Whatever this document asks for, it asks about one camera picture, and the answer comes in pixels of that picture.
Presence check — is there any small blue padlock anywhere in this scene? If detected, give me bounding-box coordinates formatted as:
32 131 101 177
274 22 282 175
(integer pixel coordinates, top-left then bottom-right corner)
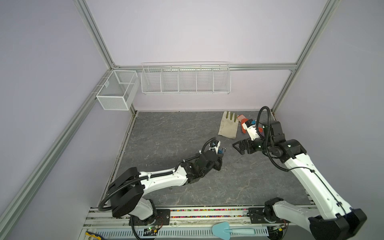
218 148 226 155

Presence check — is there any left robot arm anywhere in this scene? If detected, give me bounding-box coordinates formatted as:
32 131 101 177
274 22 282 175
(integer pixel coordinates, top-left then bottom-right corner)
98 138 226 223

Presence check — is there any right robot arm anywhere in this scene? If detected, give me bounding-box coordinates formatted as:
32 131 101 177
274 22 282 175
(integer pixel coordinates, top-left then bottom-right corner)
233 106 368 240

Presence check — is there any beige fabric glove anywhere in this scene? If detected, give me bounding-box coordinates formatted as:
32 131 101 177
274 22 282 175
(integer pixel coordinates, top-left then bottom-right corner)
218 111 239 139

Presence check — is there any red rubber glove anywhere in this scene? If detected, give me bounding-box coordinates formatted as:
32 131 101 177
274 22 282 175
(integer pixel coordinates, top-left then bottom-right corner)
237 115 249 134

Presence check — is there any teal garden trowel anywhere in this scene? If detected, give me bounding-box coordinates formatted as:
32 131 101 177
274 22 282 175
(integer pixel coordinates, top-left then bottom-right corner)
212 222 256 240

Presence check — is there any white mesh box basket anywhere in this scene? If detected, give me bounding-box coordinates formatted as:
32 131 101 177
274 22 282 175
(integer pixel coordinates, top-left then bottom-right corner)
96 70 140 111

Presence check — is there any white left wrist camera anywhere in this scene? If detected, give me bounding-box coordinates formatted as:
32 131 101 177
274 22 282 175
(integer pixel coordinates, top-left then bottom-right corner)
210 140 221 149

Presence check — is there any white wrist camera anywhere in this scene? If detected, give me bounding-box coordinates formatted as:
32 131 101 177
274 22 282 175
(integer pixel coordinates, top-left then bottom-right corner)
247 119 264 141
210 140 221 149

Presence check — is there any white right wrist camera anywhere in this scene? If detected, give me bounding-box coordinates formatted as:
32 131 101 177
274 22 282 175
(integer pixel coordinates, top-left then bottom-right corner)
247 119 264 141

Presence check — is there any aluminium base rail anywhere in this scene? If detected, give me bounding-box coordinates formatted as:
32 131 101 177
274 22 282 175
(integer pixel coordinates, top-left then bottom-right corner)
82 205 319 227

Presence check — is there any white wire shelf basket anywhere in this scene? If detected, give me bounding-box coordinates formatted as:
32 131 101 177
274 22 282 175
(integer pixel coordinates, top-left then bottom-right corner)
141 62 232 95

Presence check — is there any white slotted cable duct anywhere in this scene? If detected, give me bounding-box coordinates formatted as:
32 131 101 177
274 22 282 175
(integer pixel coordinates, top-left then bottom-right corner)
79 227 269 240

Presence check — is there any aluminium frame profile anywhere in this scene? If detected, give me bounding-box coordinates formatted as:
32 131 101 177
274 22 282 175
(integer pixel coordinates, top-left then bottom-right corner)
1 1 341 240

